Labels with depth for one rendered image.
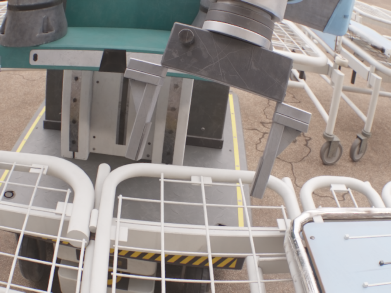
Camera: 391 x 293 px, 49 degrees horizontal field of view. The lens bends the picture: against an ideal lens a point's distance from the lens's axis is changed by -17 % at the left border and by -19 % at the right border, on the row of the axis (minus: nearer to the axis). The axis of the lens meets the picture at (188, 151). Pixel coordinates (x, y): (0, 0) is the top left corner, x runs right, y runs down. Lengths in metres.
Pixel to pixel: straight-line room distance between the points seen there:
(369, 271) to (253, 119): 1.80
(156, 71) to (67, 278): 0.83
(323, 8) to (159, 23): 0.43
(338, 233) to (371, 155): 1.65
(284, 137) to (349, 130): 2.15
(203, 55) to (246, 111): 2.03
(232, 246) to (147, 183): 0.40
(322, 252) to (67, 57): 0.65
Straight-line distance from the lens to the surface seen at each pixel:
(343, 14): 0.91
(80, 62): 1.03
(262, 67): 0.50
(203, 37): 0.51
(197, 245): 0.95
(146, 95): 0.52
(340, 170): 2.22
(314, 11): 0.92
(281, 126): 0.51
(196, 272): 1.25
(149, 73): 0.52
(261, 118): 2.49
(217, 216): 1.20
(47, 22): 1.05
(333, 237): 0.82
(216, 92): 1.40
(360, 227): 0.87
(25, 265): 1.32
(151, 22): 1.14
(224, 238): 0.94
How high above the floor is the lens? 1.03
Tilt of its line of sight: 29 degrees down
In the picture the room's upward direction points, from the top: 8 degrees clockwise
